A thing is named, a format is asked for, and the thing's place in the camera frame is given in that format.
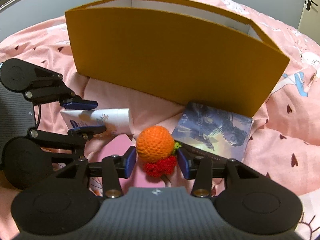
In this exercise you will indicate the yellow cardboard box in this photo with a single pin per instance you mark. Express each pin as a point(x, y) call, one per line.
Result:
point(162, 55)

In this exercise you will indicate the cream door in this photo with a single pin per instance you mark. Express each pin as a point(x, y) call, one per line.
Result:
point(308, 20)

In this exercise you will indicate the dark printed picture box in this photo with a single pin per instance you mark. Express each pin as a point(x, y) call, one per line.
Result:
point(212, 127)

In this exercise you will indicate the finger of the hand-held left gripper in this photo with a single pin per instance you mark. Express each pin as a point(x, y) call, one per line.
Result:
point(87, 130)
point(80, 104)

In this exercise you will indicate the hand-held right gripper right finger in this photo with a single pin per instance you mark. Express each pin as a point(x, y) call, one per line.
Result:
point(182, 163)

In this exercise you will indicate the white lotion tube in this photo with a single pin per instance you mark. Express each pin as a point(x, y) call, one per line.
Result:
point(117, 120)

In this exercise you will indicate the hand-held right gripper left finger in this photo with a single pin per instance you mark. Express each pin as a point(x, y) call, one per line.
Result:
point(131, 163)

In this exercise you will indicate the pink printed bedspread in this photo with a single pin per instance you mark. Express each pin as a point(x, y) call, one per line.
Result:
point(287, 155)

